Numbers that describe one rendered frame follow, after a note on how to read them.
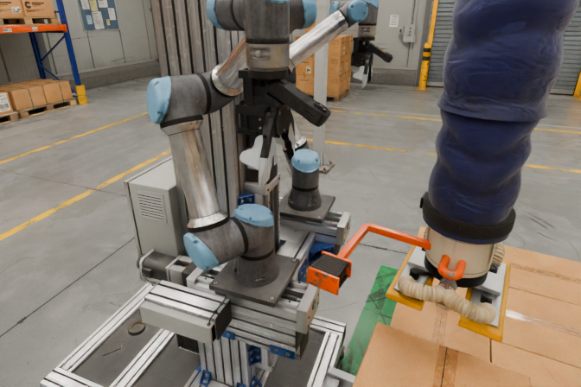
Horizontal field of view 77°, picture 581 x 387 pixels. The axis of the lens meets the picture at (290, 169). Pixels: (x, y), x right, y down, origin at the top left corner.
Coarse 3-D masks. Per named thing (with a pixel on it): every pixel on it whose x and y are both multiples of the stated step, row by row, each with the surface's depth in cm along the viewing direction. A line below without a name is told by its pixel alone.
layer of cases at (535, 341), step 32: (512, 256) 207; (544, 256) 207; (512, 288) 183; (544, 288) 183; (576, 288) 183; (416, 320) 163; (448, 320) 163; (512, 320) 163; (544, 320) 163; (576, 320) 163; (480, 352) 148; (512, 352) 148; (544, 352) 148; (576, 352) 148; (544, 384) 135; (576, 384) 135
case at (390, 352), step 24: (384, 336) 106; (408, 336) 106; (384, 360) 98; (408, 360) 98; (432, 360) 98; (456, 360) 98; (480, 360) 98; (360, 384) 92; (384, 384) 92; (408, 384) 92; (432, 384) 92; (456, 384) 92; (480, 384) 92; (504, 384) 92; (528, 384) 92
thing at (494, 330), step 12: (492, 264) 109; (504, 264) 112; (504, 276) 108; (468, 288) 104; (504, 288) 104; (480, 300) 98; (492, 300) 96; (504, 300) 99; (504, 312) 95; (468, 324) 92; (480, 324) 92; (492, 324) 91; (504, 324) 92; (492, 336) 89
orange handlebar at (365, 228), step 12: (360, 228) 110; (372, 228) 111; (384, 228) 110; (360, 240) 106; (408, 240) 106; (420, 240) 104; (348, 252) 100; (444, 264) 94; (456, 264) 95; (444, 276) 92; (456, 276) 91
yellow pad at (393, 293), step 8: (416, 248) 120; (424, 248) 116; (408, 256) 117; (400, 272) 110; (408, 272) 109; (416, 272) 105; (424, 272) 109; (416, 280) 106; (424, 280) 106; (432, 280) 107; (392, 288) 104; (392, 296) 101; (400, 296) 101; (408, 296) 101; (408, 304) 99; (416, 304) 98; (424, 304) 100
